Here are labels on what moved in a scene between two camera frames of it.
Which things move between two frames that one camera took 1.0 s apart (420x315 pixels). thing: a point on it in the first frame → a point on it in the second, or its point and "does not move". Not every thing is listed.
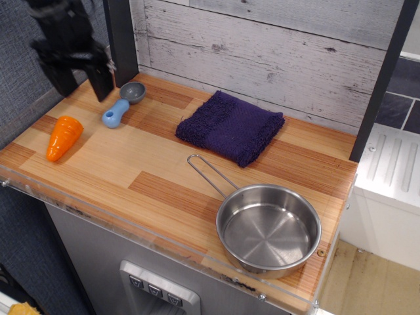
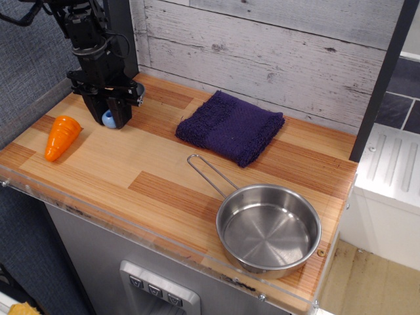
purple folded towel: x=231 y=128 does not move
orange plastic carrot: x=66 y=131 does not move
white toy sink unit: x=382 y=218 does not move
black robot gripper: x=65 y=40 → x=105 y=77
